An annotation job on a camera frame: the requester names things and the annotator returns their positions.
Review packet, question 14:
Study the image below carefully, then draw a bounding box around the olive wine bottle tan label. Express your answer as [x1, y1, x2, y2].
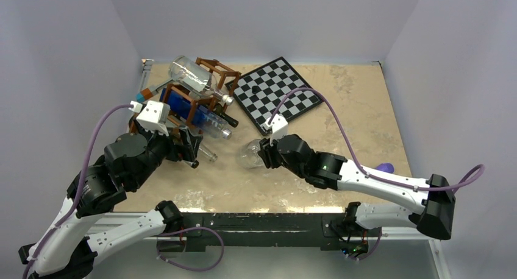
[183, 160, 199, 169]

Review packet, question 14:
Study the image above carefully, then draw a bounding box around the blue square bottle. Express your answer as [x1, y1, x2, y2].
[160, 89, 232, 140]

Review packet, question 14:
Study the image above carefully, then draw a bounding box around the dark green wine bottle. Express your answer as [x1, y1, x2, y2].
[213, 103, 239, 128]

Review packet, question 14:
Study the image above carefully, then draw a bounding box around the brown wooden wine rack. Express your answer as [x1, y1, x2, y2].
[129, 57, 242, 136]

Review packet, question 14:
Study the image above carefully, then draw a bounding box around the clear bottle silver cap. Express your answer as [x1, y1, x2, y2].
[169, 55, 234, 105]

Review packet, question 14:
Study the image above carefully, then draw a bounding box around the clear glass bottle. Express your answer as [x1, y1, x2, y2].
[198, 144, 218, 163]

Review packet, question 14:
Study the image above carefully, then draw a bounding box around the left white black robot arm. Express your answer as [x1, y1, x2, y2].
[18, 126, 202, 278]

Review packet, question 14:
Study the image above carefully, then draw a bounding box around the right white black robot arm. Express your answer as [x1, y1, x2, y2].
[258, 134, 456, 240]

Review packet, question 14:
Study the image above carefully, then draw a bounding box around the blue orange syringe toy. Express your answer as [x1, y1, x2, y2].
[135, 79, 173, 103]

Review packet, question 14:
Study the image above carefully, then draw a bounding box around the black white checkerboard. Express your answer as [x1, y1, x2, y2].
[234, 57, 323, 136]

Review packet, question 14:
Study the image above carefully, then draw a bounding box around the purple toy microphone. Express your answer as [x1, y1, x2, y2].
[375, 163, 394, 174]

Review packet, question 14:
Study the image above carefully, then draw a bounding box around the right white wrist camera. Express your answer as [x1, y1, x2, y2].
[262, 114, 288, 145]

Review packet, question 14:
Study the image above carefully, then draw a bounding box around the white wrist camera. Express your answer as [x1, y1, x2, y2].
[262, 114, 288, 145]
[129, 101, 170, 136]

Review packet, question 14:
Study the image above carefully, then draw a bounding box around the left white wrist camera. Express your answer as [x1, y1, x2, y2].
[129, 101, 170, 136]

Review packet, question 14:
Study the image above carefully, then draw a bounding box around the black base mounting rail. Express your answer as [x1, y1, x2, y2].
[157, 213, 379, 253]

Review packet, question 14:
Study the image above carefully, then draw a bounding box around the purple loop cable at base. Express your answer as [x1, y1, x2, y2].
[156, 227, 226, 273]

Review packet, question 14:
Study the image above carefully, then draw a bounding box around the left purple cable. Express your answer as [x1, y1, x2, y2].
[22, 102, 134, 279]

